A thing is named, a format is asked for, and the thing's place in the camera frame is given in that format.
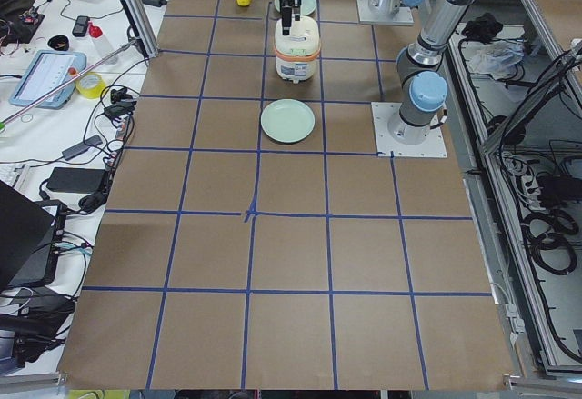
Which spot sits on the green plate near arm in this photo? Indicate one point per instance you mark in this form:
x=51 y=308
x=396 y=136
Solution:
x=308 y=7
x=287 y=121

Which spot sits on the black small adapter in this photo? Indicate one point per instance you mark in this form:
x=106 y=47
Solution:
x=155 y=3

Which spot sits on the clear bottle red cap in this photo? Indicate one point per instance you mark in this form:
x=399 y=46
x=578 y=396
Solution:
x=102 y=44

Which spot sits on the black cloth bundle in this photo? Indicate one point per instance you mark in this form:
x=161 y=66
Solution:
x=483 y=29

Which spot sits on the yellow tape roll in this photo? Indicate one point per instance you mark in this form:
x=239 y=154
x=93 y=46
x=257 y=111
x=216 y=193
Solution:
x=90 y=86

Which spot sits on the black handheld device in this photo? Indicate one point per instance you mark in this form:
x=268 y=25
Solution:
x=80 y=27

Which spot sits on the crumpled white cloth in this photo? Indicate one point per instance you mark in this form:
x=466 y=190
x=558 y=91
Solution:
x=499 y=59

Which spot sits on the black small bowl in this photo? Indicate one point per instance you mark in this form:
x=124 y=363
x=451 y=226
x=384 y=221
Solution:
x=59 y=43

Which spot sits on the grey usb hub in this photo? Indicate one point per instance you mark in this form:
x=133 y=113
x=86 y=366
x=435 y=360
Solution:
x=82 y=147

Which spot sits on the blue tablet near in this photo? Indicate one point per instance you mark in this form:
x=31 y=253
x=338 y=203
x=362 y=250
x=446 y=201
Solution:
x=47 y=70

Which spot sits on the black power adapter brick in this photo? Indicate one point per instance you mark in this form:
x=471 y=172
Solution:
x=75 y=180

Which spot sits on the metal rod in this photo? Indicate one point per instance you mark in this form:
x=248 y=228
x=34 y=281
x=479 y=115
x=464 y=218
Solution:
x=64 y=84

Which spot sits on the black laptop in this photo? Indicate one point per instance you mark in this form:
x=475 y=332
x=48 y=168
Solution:
x=30 y=232

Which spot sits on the white rice cooker orange handle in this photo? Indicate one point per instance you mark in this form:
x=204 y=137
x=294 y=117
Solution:
x=297 y=53

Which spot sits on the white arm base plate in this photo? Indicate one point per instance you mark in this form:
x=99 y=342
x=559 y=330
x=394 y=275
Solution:
x=395 y=138
x=384 y=12

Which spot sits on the aluminium frame post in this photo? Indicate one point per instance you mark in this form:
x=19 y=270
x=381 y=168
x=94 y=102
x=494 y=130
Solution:
x=141 y=28

